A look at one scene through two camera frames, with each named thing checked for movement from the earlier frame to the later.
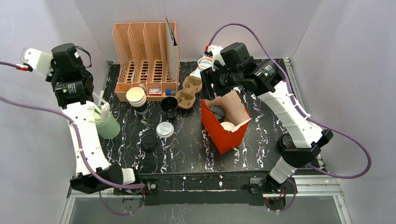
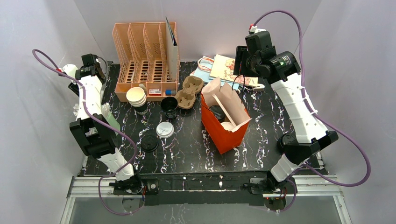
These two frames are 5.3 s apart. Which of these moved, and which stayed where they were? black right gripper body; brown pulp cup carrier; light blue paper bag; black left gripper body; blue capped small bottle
Moved: black right gripper body; black left gripper body
Stayed: light blue paper bag; blue capped small bottle; brown pulp cup carrier
